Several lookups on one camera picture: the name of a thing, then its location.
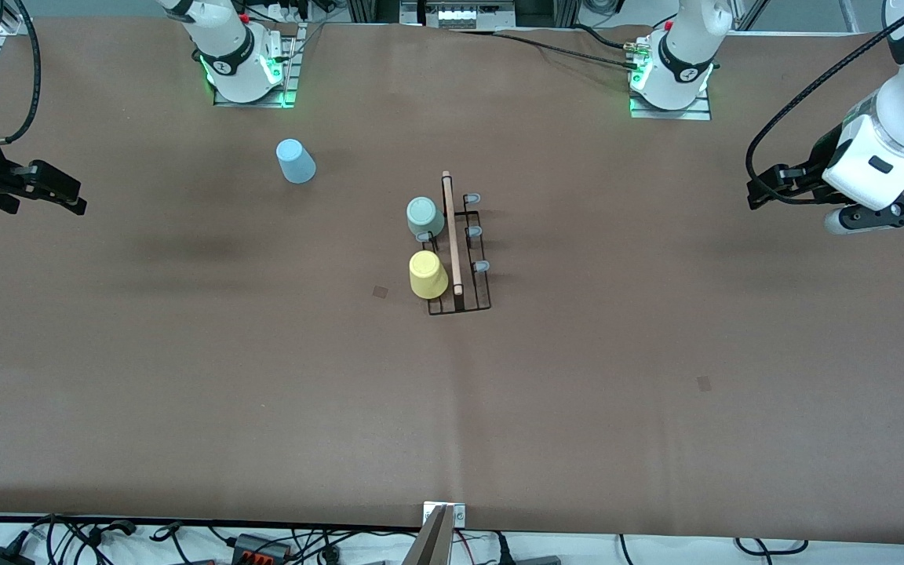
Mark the black wire cup holder rack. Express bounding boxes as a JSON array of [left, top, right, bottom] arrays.
[[417, 170, 493, 317]]

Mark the pale green plastic cup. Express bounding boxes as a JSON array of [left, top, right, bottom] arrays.
[[406, 196, 447, 239]]

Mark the yellow plastic cup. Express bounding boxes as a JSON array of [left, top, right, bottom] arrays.
[[409, 250, 450, 300]]

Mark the light blue plastic cup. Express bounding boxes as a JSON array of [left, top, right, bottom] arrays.
[[275, 139, 317, 184]]

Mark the white power strip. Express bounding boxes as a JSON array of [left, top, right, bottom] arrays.
[[260, 0, 312, 23]]

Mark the grey electronics box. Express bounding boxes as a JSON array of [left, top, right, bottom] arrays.
[[401, 0, 516, 31]]

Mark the orange black connector block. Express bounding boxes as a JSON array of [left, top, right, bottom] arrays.
[[232, 534, 293, 563]]

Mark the aluminium arm base plate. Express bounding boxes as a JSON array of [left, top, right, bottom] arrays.
[[213, 24, 302, 108], [629, 88, 712, 121]]

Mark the thick black cable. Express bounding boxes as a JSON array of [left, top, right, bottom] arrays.
[[570, 24, 635, 50]]

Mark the long thin black cable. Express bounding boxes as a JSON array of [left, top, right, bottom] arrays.
[[452, 30, 641, 71]]

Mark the looped black cable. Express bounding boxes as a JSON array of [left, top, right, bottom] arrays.
[[734, 538, 807, 556]]

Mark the aluminium frame profile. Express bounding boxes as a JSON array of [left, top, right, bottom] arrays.
[[348, 0, 402, 24]]

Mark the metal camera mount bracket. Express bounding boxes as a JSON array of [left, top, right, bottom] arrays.
[[401, 502, 467, 565]]

